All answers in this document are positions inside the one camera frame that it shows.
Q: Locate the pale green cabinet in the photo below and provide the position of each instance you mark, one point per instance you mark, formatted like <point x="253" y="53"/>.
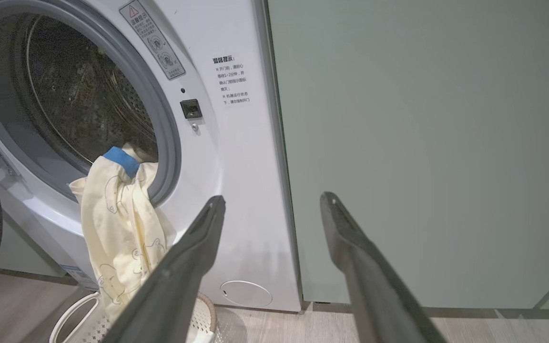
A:
<point x="422" y="143"/>

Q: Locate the cream perforated laundry basket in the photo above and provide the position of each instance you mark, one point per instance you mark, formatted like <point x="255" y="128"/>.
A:
<point x="79" y="319"/>

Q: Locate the blue white energy label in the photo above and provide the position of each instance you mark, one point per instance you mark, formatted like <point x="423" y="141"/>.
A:
<point x="81" y="276"/>

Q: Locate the grey rubber door gasket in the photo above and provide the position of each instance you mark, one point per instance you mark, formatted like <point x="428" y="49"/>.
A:
<point x="167" y="128"/>

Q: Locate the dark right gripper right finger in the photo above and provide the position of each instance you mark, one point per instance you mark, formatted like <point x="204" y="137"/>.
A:
<point x="374" y="286"/>

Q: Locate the yellow garment with blue cuffs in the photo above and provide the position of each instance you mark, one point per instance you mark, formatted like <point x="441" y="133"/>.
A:
<point x="117" y="224"/>

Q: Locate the round white filter cover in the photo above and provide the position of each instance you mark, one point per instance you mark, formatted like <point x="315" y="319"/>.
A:
<point x="246" y="294"/>

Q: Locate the white front-load washing machine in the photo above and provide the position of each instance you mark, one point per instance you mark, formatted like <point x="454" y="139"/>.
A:
<point x="246" y="190"/>

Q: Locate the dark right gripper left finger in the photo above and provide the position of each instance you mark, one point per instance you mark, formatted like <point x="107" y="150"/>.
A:
<point x="179" y="276"/>

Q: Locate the grey warning sticker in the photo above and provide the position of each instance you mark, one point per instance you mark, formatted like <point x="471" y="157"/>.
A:
<point x="153" y="40"/>

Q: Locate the steel washing machine drum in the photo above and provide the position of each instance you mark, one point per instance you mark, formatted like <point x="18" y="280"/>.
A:
<point x="79" y="95"/>

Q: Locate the black door latch socket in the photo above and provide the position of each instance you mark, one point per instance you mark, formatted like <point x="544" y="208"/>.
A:
<point x="191" y="108"/>

